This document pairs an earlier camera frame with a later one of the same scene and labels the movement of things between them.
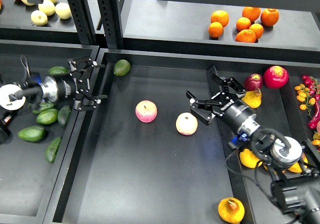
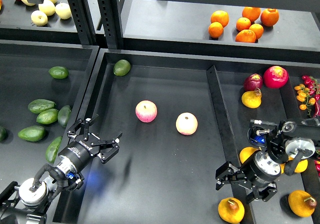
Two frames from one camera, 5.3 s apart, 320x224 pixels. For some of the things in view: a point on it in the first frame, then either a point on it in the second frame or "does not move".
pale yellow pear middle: [47, 6] does not move
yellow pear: [231, 210] does not move
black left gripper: [76, 85] to [77, 154]
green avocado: [52, 151] does not move
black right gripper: [238, 113] to [257, 170]
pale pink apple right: [186, 123] does not move
